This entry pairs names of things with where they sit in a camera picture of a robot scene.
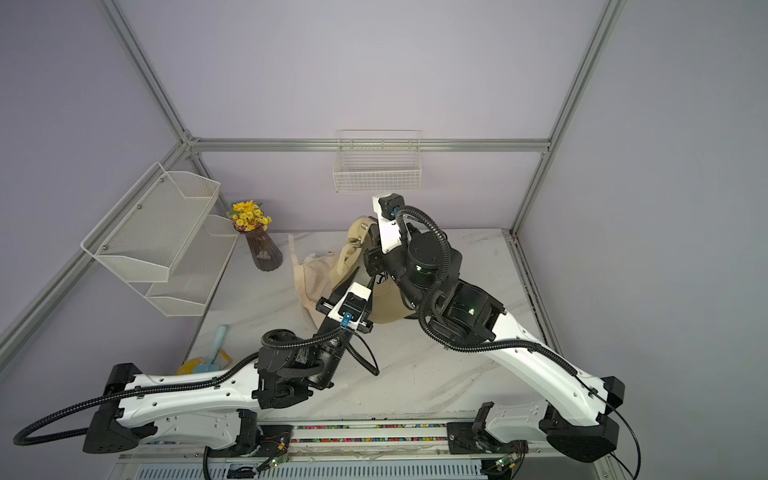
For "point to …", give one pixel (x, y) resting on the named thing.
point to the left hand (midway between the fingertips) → (360, 274)
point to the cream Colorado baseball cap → (313, 279)
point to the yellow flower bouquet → (247, 216)
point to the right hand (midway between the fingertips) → (372, 226)
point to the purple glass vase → (265, 251)
